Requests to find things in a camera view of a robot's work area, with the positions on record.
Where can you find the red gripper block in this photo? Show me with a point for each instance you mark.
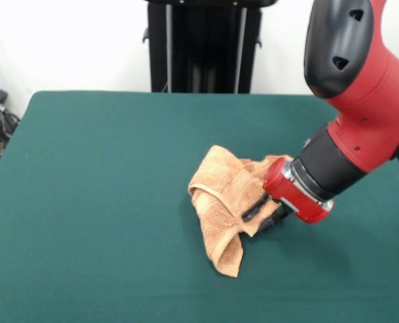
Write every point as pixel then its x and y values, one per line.
pixel 286 188

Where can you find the orange terry towel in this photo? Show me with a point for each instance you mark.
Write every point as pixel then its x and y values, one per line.
pixel 219 188

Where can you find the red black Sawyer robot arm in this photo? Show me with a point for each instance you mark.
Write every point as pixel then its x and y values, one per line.
pixel 370 84

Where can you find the dark green table cloth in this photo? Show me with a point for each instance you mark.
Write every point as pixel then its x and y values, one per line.
pixel 118 202

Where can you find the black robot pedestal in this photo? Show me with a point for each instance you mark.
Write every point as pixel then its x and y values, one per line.
pixel 206 50

